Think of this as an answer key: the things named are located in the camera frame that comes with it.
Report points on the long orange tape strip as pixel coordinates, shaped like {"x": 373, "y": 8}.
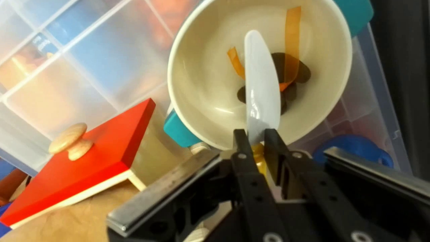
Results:
{"x": 292, "y": 40}

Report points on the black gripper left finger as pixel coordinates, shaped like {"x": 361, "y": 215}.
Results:
{"x": 251, "y": 188}

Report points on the blue plastic toy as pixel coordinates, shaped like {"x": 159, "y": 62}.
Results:
{"x": 354, "y": 149}

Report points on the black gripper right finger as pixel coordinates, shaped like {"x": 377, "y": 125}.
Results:
{"x": 304, "y": 196}

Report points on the cream dish with teal rim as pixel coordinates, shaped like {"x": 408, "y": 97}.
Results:
{"x": 206, "y": 80}

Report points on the clear compartment organiser blue latches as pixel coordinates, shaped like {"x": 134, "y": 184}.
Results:
{"x": 89, "y": 54}

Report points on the short orange tape strip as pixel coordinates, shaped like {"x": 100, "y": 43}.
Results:
{"x": 236, "y": 62}

